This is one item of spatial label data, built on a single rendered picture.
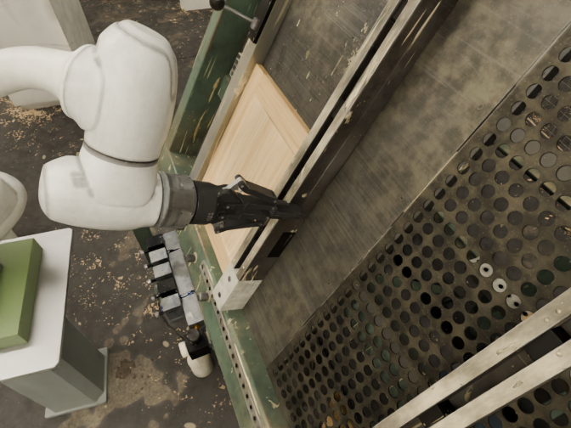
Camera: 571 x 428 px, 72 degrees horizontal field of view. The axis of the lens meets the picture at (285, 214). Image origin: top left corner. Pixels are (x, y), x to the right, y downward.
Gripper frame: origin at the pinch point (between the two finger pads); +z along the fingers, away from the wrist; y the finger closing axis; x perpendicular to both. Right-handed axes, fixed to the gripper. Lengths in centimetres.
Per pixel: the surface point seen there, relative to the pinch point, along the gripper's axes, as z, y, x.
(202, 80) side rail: 5, -9, 69
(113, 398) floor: 1, -144, 27
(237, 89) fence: 4.3, 2.1, 44.8
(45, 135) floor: -20, -154, 232
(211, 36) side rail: 3, 5, 69
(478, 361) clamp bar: 2.1, 14.1, -40.3
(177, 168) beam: 4, -38, 60
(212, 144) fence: 4.0, -16.6, 44.8
